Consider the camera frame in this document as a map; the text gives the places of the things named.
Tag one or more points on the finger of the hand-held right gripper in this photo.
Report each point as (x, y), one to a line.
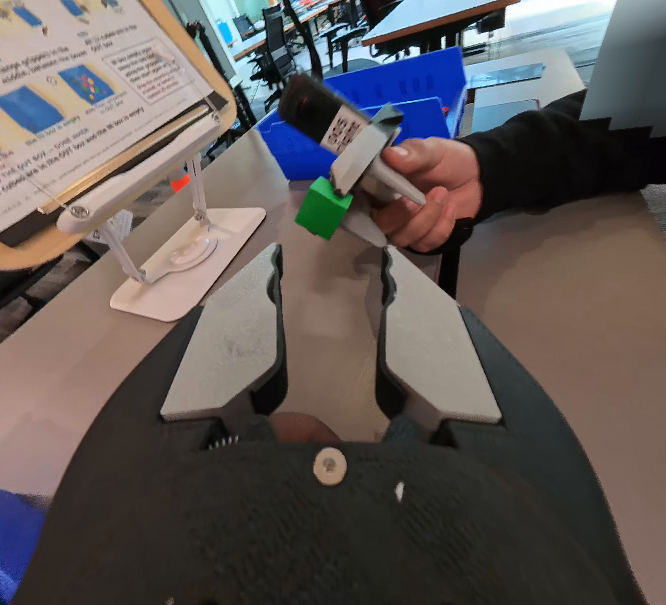
(361, 157)
(364, 228)

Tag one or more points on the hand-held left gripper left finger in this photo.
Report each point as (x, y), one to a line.
(223, 355)

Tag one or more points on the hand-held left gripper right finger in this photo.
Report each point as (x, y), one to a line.
(442, 355)

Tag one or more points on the green wooden cube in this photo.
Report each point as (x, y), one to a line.
(320, 209)

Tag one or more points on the blue plastic bin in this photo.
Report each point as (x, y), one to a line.
(395, 79)
(18, 537)

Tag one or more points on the person's right forearm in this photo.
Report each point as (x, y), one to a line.
(546, 157)

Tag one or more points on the person's right hand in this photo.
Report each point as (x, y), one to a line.
(447, 183)

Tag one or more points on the black office chair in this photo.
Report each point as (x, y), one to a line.
(273, 27)
(359, 65)

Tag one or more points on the wooden board document stand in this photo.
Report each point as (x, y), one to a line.
(171, 277)

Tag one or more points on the orange traffic cone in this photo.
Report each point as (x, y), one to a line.
(180, 183)

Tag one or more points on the grey top wooden table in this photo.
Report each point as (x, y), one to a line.
(447, 6)

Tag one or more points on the printed instruction sheet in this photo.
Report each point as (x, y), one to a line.
(78, 69)

